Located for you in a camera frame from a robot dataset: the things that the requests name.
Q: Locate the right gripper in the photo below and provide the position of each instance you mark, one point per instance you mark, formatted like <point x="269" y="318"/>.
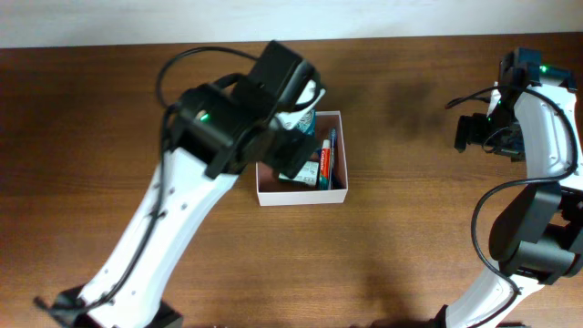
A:
<point x="515" y="149"/>

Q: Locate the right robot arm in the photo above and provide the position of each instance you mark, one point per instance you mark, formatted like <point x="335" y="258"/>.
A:
<point x="527" y="232"/>

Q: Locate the green white soap box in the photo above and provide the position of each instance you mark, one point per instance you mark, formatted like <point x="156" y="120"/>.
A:
<point x="307" y="176"/>

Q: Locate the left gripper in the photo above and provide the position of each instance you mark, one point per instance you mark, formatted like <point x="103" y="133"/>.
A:
<point x="292" y="152"/>

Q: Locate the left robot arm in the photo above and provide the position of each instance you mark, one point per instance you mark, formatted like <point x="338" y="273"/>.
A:
<point x="207" y="138"/>

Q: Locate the white open cardboard box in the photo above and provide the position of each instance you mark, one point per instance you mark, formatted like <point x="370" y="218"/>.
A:
<point x="272" y="192"/>

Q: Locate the Colgate toothpaste tube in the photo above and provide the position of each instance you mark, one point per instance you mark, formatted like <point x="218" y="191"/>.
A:
<point x="325" y="156"/>

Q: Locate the blue white toothbrush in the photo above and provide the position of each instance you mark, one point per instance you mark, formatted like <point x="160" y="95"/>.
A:
<point x="333" y="141"/>

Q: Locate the green mouthwash bottle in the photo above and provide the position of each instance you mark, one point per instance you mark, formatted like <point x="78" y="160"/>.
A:
<point x="306" y="125"/>

